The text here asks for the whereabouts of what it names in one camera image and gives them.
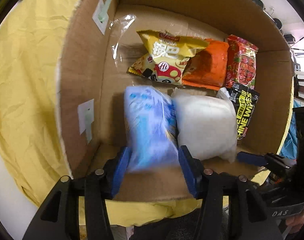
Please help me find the black wipes packet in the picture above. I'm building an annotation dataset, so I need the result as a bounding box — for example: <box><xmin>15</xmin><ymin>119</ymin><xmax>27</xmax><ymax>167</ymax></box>
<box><xmin>227</xmin><ymin>81</ymin><xmax>261</xmax><ymax>140</ymax></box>

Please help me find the white soft plastic pack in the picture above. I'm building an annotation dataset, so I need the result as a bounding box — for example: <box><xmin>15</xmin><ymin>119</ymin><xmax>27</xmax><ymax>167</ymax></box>
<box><xmin>171</xmin><ymin>87</ymin><xmax>238</xmax><ymax>162</ymax></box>

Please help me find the cardboard box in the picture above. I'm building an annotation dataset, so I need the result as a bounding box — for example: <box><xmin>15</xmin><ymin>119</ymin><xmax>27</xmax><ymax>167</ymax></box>
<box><xmin>57</xmin><ymin>0</ymin><xmax>296</xmax><ymax>203</ymax></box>

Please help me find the grey fleece clothing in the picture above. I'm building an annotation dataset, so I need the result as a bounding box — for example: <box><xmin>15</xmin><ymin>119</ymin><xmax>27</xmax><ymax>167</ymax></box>
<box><xmin>135</xmin><ymin>209</ymin><xmax>205</xmax><ymax>240</ymax></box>

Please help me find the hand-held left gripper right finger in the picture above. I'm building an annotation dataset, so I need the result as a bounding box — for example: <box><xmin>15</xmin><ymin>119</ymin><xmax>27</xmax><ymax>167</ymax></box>
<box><xmin>178</xmin><ymin>145</ymin><xmax>284</xmax><ymax>240</ymax></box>

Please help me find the person's right hand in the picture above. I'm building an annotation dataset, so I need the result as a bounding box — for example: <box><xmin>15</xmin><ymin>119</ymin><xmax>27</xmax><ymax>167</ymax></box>
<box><xmin>283</xmin><ymin>215</ymin><xmax>304</xmax><ymax>234</ymax></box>

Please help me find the red snack packet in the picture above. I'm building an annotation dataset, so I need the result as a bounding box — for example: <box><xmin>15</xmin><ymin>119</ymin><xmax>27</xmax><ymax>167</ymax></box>
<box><xmin>225</xmin><ymin>34</ymin><xmax>259</xmax><ymax>89</ymax></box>

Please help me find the yellow snack packet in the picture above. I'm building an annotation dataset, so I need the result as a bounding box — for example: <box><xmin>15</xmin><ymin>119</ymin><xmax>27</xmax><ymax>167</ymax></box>
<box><xmin>127</xmin><ymin>29</ymin><xmax>209</xmax><ymax>85</ymax></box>

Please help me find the orange snack packet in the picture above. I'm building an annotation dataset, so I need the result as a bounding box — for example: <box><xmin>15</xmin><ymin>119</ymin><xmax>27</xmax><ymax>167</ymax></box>
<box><xmin>181</xmin><ymin>39</ymin><xmax>229</xmax><ymax>89</ymax></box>

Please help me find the blue tissue pack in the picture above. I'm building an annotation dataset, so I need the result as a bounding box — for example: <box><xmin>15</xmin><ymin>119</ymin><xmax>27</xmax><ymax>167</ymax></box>
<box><xmin>123</xmin><ymin>85</ymin><xmax>182</xmax><ymax>173</ymax></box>

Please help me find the yellow tablecloth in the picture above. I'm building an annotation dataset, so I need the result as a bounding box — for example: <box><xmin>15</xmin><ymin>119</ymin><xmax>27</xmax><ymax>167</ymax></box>
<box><xmin>0</xmin><ymin>0</ymin><xmax>269</xmax><ymax>227</ymax></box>

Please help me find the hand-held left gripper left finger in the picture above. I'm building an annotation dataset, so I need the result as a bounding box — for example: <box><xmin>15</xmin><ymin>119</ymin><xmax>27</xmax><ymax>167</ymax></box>
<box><xmin>22</xmin><ymin>146</ymin><xmax>132</xmax><ymax>240</ymax></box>

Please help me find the blue jacket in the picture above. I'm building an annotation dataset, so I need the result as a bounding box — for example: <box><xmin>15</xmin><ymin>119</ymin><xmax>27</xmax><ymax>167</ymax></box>
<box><xmin>280</xmin><ymin>100</ymin><xmax>299</xmax><ymax>159</ymax></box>

